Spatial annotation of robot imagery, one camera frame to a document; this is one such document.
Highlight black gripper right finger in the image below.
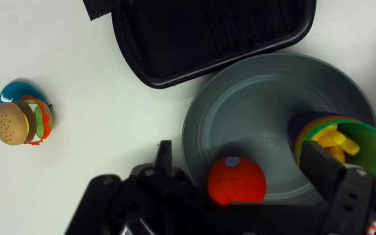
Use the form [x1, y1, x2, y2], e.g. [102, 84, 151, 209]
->
[301, 141, 376, 235]

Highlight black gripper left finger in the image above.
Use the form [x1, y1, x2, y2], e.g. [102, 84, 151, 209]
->
[63, 140, 200, 235]

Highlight red toy tomato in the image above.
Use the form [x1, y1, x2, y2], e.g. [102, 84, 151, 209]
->
[207, 156, 268, 207]

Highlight green plastic cup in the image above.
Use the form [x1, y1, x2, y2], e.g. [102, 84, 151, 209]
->
[298, 119, 376, 182]

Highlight yellow toy fries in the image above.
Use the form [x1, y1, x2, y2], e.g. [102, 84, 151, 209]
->
[311, 124, 362, 165]

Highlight yellow plastic cup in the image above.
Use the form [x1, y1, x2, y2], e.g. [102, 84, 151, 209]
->
[294, 115, 344, 154]

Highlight navy plastic cup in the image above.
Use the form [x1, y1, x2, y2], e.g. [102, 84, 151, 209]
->
[288, 110, 330, 149]

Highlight grey round plate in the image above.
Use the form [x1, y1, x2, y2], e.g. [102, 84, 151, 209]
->
[182, 53, 376, 207]

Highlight toy hamburger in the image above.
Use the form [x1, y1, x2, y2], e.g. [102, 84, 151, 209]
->
[0, 96, 55, 148]

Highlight black ribbed grill tray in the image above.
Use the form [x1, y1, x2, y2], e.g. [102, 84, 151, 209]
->
[83, 0, 319, 90]

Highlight small blue plate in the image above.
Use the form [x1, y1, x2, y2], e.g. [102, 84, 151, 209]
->
[0, 79, 53, 109]

